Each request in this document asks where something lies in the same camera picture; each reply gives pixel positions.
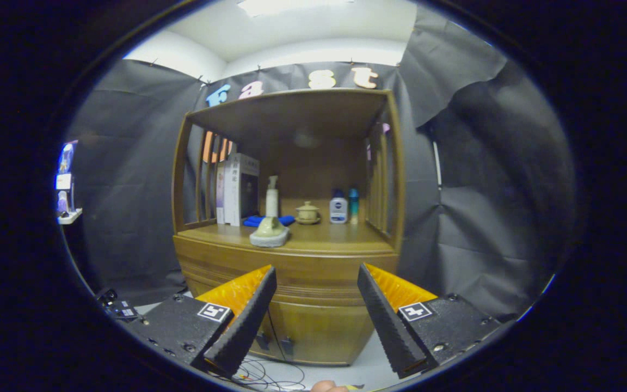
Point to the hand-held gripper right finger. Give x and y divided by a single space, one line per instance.
384 326

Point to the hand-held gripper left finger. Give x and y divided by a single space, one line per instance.
248 321

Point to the pale green ceramic cup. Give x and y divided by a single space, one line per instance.
270 231

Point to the wooden countertop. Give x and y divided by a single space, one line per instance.
335 237

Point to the wooden cabinet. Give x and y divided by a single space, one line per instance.
292 114

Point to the blue cloth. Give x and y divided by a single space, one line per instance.
253 221

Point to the white pump bottle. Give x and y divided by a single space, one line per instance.
272 204

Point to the beige lidded teacup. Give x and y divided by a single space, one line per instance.
308 214

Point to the white lotion bottle blue cap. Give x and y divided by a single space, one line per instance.
338 212

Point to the teal bottle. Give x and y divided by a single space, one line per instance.
353 207

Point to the black equipment box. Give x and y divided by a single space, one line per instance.
120 311

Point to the thin pale purple book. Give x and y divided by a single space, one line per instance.
220 196

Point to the thick white book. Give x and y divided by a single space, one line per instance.
234 190

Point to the black backdrop cloth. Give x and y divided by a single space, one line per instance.
128 190

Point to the white stand pole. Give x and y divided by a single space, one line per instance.
74 256

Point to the white shelf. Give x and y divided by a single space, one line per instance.
71 218

